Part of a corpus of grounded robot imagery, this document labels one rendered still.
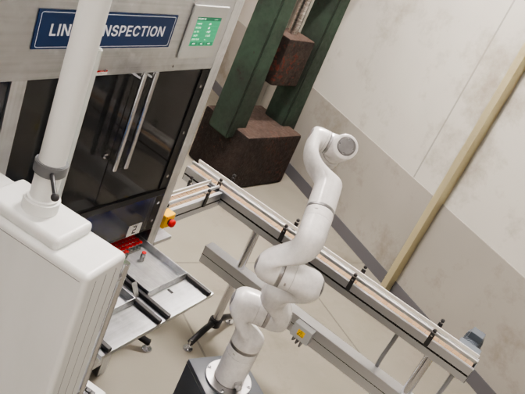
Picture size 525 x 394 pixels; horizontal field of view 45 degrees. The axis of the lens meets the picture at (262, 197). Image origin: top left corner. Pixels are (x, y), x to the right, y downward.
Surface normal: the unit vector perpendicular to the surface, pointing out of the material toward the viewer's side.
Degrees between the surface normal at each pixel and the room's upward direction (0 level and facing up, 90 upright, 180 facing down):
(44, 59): 90
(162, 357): 0
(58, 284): 90
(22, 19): 90
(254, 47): 89
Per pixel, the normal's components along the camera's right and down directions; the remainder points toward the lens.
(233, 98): -0.64, 0.09
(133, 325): 0.37, -0.82
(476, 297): -0.81, -0.06
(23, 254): -0.39, 0.29
